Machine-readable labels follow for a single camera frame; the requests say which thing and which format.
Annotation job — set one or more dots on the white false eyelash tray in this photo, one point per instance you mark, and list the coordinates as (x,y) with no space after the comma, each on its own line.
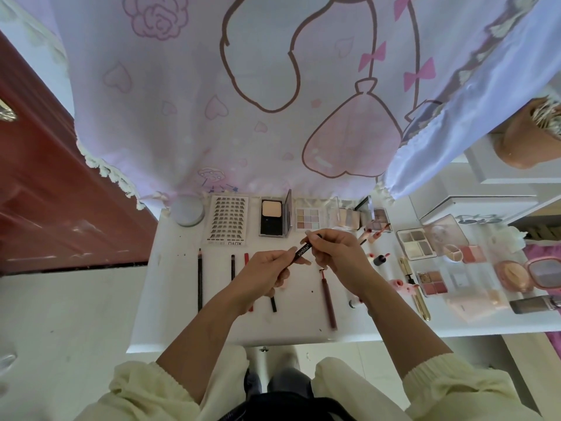
(228,219)

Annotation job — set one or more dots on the small round white jar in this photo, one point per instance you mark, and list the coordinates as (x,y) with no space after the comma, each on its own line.
(452,252)

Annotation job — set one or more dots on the person's dark trousers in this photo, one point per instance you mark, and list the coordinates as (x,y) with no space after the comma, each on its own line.
(285,394)

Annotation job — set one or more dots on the reddish brown door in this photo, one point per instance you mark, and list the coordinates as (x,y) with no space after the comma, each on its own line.
(53,197)

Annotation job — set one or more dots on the red lip pencil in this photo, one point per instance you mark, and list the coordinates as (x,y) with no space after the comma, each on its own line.
(246,258)

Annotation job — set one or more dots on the white shelf unit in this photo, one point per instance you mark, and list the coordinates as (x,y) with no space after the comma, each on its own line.
(500,171)

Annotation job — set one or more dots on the person's left hand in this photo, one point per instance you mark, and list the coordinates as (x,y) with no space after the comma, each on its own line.
(263,274)

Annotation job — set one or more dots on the dark brown eyeshadow palette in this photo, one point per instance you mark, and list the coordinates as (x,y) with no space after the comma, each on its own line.
(379,219)

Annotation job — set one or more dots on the person's right forearm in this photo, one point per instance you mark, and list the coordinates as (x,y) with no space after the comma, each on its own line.
(403,337)

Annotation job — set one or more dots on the wooden bed frame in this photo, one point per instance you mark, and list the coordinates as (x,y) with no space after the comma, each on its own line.
(542,230)

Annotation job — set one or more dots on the person's right hand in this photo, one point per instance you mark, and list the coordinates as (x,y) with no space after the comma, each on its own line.
(344,258)

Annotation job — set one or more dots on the pink blush pan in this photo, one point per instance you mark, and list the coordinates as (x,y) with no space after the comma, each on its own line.
(474,253)

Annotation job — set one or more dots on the square bottle with black cap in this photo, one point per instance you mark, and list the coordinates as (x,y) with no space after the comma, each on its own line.
(530,304)

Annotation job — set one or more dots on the round silver compact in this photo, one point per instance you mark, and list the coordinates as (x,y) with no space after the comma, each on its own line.
(187,210)

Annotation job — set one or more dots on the lavender rectangular palette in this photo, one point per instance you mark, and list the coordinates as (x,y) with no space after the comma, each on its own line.
(273,215)

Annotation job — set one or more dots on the small brown quad eyeshadow palette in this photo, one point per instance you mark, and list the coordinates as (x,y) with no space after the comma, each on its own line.
(432,282)

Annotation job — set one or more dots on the terracotta pot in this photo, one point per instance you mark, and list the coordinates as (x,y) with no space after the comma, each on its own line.
(526,143)

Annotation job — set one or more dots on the bunch of cotton swabs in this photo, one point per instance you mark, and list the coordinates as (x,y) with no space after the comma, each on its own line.
(552,114)

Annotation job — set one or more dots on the clear eyeshadow palette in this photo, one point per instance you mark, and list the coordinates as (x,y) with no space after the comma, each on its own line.
(307,216)

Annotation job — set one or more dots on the pink cartoon print cloth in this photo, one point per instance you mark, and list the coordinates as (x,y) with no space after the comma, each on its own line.
(175,92)

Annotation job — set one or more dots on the clear plastic bag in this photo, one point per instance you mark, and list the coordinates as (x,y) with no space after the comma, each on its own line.
(4,361)

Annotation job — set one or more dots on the tan eyeshadow palette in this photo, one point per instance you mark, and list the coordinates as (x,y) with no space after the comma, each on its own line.
(416,244)

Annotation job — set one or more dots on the pink foundation tube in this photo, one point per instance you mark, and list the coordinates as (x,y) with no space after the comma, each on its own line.
(473,304)

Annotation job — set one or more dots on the pink cushion compact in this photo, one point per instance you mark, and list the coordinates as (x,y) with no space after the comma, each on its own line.
(515,276)

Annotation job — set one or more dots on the person's left forearm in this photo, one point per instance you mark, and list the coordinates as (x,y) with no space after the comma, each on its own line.
(202,346)

